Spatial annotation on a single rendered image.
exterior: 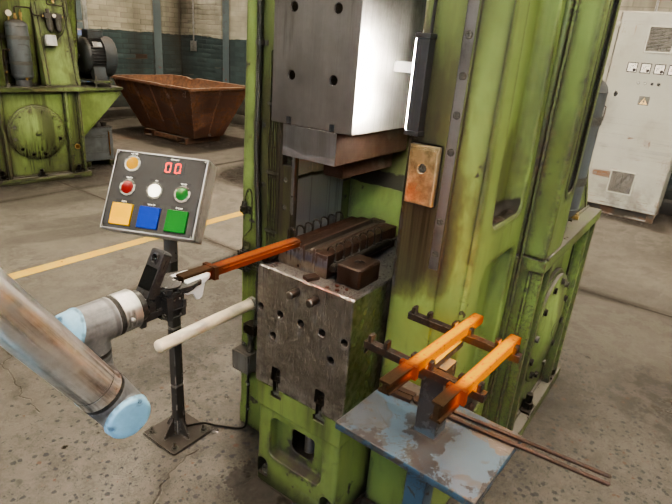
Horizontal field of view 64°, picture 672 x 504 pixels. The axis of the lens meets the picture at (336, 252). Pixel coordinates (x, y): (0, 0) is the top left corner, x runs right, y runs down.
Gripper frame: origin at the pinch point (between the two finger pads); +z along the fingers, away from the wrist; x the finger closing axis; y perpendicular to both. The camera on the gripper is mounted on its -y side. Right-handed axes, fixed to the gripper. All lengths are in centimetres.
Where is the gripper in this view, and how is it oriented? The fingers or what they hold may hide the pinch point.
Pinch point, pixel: (203, 271)
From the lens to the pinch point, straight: 136.9
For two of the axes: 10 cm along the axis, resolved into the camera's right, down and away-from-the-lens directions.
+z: 5.9, -2.7, 7.6
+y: -0.7, 9.2, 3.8
